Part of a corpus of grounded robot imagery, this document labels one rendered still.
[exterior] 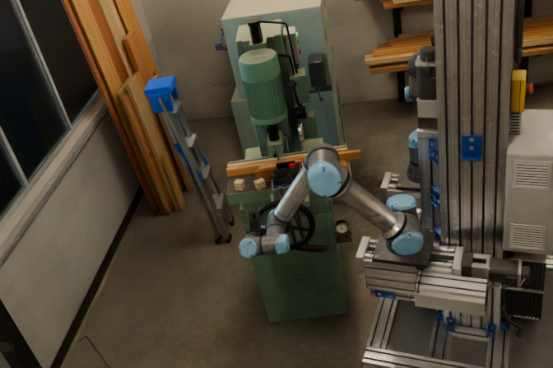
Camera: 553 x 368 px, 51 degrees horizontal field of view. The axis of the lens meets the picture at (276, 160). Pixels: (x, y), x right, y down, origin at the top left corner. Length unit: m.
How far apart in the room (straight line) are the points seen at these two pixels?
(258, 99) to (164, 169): 1.75
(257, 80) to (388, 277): 1.02
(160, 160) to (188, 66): 1.36
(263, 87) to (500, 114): 1.00
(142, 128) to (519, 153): 2.58
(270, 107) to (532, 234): 1.20
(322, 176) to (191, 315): 1.76
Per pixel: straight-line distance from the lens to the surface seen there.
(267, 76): 2.57
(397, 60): 4.60
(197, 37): 5.17
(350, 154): 2.86
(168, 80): 3.51
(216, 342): 3.38
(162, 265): 3.97
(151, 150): 4.16
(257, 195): 2.79
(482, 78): 2.17
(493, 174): 2.38
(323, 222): 2.90
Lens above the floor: 2.48
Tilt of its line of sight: 32 degrees down
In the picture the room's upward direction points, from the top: 12 degrees counter-clockwise
